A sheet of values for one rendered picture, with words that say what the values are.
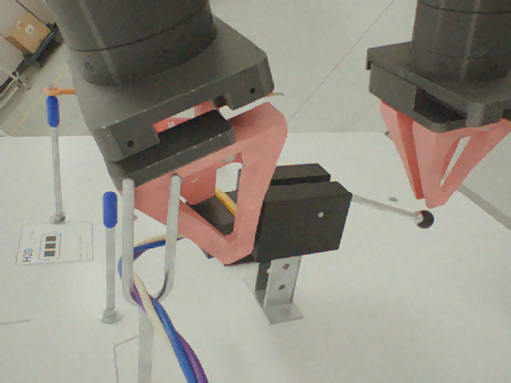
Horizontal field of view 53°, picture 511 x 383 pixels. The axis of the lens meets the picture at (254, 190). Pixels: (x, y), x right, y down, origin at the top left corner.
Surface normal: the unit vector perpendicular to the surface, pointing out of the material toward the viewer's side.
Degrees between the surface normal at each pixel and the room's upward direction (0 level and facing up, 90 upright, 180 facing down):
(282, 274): 93
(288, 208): 93
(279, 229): 93
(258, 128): 27
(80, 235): 50
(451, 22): 59
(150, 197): 111
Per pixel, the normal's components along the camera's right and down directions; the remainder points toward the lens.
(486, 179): -0.63, -0.52
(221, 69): -0.24, -0.76
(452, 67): -0.41, 0.50
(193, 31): 0.80, 0.19
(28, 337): 0.13, -0.87
